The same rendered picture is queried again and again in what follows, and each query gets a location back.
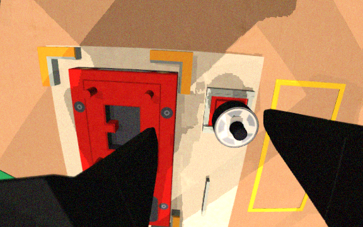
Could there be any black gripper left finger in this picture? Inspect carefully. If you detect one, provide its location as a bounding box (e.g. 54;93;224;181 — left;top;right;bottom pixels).
0;127;158;227

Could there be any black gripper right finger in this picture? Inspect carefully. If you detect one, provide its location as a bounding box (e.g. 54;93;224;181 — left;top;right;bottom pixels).
263;108;363;227

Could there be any yellow rectangular outline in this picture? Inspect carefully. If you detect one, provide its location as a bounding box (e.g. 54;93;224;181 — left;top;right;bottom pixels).
248;79;346;212

